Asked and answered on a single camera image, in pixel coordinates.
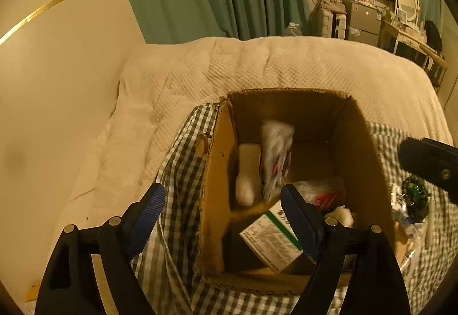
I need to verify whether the brown cardboard box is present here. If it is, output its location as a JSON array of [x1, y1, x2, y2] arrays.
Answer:
[[195, 88, 410, 296]]

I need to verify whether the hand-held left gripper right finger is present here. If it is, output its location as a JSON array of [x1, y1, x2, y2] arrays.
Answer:
[[280, 184, 412, 315]]

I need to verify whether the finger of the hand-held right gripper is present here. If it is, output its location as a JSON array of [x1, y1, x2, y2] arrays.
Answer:
[[398, 137, 458, 205]]

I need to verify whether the small white packet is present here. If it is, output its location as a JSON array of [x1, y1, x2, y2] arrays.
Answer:
[[324, 205, 356, 228]]

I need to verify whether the crumpled clear plastic wrap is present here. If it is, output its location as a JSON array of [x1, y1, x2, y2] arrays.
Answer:
[[390, 183, 428, 266]]

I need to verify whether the green white medicine box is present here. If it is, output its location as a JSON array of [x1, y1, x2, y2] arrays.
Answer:
[[239, 202, 305, 274]]

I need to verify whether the clear plastic bag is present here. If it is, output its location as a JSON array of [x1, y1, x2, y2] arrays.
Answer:
[[259, 120, 296, 203]]

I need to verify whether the black bag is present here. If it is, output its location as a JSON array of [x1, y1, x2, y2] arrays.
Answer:
[[424, 20, 443, 53]]

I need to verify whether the plastic bag with red print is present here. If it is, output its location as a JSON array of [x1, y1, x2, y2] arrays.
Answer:
[[291, 177, 348, 213]]

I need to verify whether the green glass ornament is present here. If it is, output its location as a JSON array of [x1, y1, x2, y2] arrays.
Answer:
[[401, 175, 430, 223]]

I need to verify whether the grey cabinet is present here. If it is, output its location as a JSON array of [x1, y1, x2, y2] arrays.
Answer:
[[341, 0, 385, 45]]

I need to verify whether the green white checkered cloth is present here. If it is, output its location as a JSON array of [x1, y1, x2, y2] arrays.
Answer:
[[131, 102, 455, 315]]

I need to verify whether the white oval mirror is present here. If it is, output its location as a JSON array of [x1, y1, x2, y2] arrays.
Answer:
[[395, 0, 420, 24]]

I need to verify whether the beige textured blanket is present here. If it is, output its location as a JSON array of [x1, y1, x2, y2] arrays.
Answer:
[[91, 36, 453, 201]]

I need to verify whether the white narrow cart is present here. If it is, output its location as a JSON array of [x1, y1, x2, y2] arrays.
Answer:
[[333, 9, 348, 39]]

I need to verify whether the white suitcase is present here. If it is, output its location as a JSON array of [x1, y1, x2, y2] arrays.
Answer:
[[311, 2, 335, 38]]

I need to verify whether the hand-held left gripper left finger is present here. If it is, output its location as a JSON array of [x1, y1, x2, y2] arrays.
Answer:
[[34, 182, 167, 315]]

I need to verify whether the white desk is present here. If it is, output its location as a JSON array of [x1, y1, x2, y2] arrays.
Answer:
[[379, 16, 449, 87]]

